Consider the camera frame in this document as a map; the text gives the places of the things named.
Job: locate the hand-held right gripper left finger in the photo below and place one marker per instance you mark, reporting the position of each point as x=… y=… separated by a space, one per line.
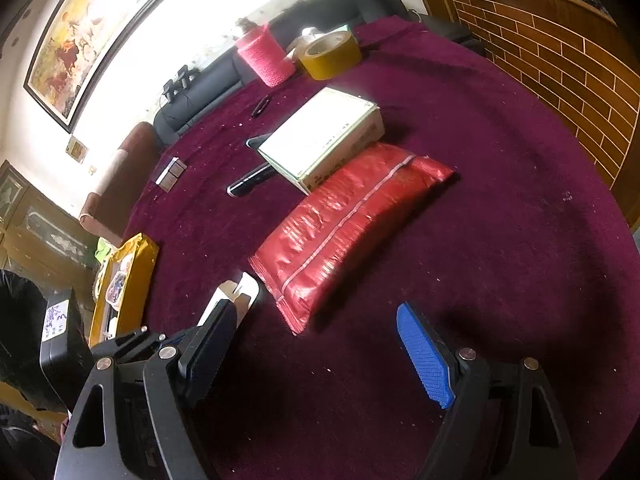
x=210 y=342

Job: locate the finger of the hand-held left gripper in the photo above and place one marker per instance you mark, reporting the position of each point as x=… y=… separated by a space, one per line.
x=132 y=342

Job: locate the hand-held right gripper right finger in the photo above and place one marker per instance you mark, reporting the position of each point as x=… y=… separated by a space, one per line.
x=425 y=357

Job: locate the clear fairy print pouch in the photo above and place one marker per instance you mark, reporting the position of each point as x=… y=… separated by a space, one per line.
x=117 y=286

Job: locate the yellow cardboard box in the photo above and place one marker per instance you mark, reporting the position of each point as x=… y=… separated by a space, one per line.
x=142 y=270

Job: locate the person's dark clothing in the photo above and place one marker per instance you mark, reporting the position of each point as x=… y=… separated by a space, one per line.
x=20 y=330

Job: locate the small white carton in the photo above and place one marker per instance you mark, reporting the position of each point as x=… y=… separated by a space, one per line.
x=242 y=292

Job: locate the dark wooden cabinet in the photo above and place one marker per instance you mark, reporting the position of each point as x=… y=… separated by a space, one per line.
x=40 y=230

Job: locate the red foil packet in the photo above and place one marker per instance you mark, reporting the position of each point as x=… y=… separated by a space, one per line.
x=345 y=220

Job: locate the brown chair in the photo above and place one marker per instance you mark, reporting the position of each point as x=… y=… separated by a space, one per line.
x=130 y=180

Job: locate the black marker red end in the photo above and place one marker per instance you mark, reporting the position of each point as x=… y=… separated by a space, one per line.
x=250 y=181

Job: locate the small blue white box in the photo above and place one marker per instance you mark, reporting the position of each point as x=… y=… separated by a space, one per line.
x=170 y=174

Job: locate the white box green print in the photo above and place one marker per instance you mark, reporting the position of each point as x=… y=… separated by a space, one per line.
x=320 y=135

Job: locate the small black clip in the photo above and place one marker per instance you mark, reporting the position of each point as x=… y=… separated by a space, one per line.
x=261 y=106

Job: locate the black sofa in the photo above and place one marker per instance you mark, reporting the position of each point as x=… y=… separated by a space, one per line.
x=210 y=90

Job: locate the black gadget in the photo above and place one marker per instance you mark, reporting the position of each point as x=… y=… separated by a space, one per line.
x=180 y=82

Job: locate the pink yarn covered bottle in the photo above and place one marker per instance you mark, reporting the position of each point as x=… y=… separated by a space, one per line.
x=265 y=57

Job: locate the yellow tape roll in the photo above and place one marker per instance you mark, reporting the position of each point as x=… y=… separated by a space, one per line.
x=332 y=62

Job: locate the white plastic object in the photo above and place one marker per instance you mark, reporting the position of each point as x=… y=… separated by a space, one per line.
x=300 y=37

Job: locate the brick pattern wooden counter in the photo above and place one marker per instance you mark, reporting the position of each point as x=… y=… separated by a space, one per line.
x=560 y=60

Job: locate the yellow wall plate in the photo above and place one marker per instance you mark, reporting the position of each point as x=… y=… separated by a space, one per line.
x=77 y=149

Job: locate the framed wall painting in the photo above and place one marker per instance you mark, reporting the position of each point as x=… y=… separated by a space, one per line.
x=95 y=30

